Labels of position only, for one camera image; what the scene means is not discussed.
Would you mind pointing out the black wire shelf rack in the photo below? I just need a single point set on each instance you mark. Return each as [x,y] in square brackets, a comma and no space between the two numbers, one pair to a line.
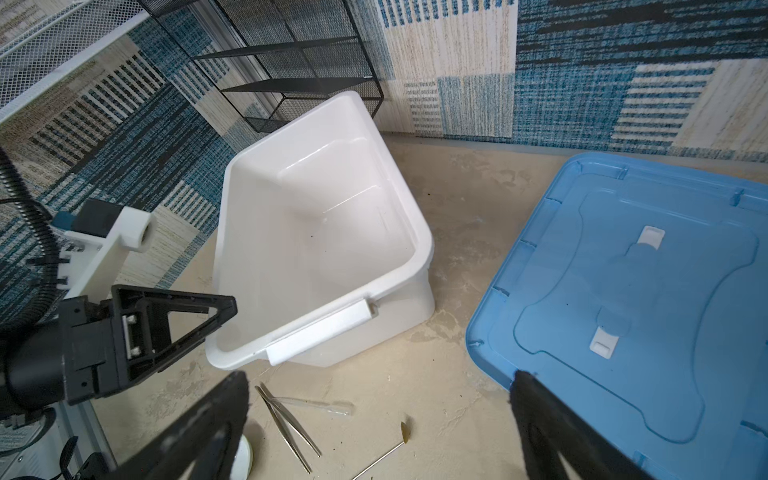
[271,61]

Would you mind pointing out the metal tweezers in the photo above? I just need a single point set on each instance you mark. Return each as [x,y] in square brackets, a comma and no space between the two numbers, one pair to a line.
[288,425]

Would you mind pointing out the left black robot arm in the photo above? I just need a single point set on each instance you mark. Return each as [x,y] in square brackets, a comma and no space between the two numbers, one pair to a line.
[32,390]

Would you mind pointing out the blue plastic lid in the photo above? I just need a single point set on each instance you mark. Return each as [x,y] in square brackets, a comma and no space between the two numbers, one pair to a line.
[637,294]

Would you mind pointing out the white plastic bin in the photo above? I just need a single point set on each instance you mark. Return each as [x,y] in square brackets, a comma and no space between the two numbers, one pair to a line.
[321,243]

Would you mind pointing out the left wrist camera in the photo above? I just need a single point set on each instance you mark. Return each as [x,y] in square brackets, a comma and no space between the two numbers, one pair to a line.
[96,244]

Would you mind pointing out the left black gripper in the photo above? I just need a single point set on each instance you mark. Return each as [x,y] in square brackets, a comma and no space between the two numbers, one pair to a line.
[112,346]

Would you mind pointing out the white porcelain dish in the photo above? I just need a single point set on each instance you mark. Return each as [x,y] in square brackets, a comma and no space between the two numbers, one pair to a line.
[243,460]

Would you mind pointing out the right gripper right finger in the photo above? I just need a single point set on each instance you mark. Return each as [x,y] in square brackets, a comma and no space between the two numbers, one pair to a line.
[551,434]

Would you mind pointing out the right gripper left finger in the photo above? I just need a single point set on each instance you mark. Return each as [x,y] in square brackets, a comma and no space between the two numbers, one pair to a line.
[202,442]

